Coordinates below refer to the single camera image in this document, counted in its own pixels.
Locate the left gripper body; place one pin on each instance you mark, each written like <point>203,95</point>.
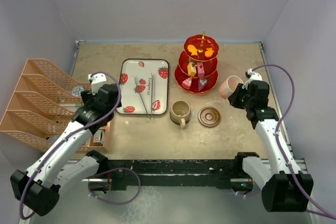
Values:
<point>88,96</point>

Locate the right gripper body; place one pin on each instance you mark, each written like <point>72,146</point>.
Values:
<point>241,98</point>

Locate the pink mug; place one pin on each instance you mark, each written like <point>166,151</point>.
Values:
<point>228,87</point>

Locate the metal tongs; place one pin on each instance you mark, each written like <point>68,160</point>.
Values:
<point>144,87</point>

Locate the brown wooden coaster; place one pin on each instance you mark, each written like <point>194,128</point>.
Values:
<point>209,116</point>

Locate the purple cake slice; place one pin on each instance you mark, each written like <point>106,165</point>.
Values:
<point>201,83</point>

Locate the orange fish cake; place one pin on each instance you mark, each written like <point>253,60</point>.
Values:
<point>209,52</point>
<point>192,50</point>

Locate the yellow cake slice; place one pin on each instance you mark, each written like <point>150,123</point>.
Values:
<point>191,69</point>

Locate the salmon pink cake slice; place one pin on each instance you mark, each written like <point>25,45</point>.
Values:
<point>186,84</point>

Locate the beige ceramic mug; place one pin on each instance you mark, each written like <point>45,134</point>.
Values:
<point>180,113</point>

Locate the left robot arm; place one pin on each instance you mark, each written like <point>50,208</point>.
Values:
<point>38,188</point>

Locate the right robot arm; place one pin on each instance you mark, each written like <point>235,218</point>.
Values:
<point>284,187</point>

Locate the round blue white tin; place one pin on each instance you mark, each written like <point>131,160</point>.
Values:
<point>76,91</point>

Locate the small grey box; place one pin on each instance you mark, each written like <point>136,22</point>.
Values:
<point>98,137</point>

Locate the white strawberry tray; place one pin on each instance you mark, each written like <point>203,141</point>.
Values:
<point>130,100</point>

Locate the pink desk organizer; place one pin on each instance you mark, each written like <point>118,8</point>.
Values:
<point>41,105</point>

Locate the red three-tier cake stand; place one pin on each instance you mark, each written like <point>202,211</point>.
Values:
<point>201,42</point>

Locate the black base frame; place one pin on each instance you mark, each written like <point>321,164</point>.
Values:
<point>218,173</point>

